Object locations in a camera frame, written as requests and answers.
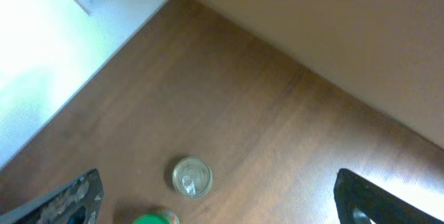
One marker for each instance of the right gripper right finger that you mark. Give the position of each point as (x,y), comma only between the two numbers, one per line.
(360,201)

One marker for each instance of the green lid jar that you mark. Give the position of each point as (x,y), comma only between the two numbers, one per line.
(163,216)

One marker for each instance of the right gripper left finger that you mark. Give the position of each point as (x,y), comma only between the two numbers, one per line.
(79,201)

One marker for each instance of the silver tin can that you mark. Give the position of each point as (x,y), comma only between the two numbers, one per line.
(192,178)

